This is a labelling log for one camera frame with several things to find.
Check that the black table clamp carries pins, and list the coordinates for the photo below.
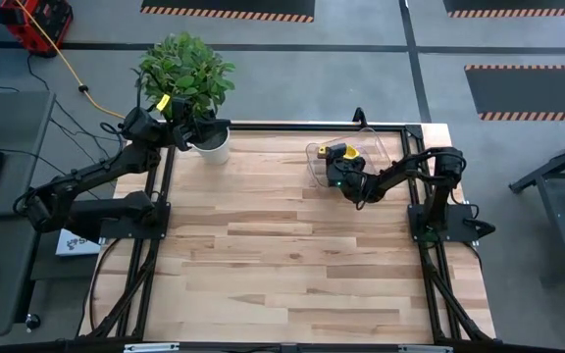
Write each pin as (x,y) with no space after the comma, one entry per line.
(359,116)

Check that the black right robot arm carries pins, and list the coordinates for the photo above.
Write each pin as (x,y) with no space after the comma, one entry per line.
(439,186)

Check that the grey desk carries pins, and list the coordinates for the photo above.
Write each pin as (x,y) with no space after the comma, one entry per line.
(17,132)
(8,274)

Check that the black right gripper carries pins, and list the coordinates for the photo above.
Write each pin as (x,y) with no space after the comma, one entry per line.
(346,171)

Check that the yellow tag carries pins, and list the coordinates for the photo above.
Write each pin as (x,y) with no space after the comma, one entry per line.
(163,102)

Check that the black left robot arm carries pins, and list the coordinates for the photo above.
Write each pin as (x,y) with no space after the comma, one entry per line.
(91,174)

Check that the black hazard-striped floor mat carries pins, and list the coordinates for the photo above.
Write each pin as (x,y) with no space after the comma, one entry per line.
(532,90)
(223,4)
(518,4)

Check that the clear plastic basket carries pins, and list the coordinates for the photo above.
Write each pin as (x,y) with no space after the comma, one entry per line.
(378,147)

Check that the black metal stand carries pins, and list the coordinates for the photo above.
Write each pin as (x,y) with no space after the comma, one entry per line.
(560,225)

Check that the red tool case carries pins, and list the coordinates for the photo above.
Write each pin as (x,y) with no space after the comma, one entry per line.
(54,17)

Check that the white printed booklet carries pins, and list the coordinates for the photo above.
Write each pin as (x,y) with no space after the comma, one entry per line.
(74,245)

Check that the black aluminium table frame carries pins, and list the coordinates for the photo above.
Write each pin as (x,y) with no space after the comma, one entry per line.
(287,127)

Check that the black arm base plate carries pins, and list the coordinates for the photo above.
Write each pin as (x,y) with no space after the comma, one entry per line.
(135,234)
(464,216)

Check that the black round knob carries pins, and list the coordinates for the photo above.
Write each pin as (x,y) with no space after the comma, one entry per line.
(33,321)

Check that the green potted plant white pot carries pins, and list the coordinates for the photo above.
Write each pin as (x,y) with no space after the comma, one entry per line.
(184,68)

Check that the yellow measuring cup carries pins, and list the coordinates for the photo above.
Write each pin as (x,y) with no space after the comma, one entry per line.
(352,153)

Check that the silver metal bracket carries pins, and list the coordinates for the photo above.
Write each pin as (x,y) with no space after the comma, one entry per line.
(425,349)
(150,347)

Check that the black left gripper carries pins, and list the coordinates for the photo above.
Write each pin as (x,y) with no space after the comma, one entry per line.
(182,132)

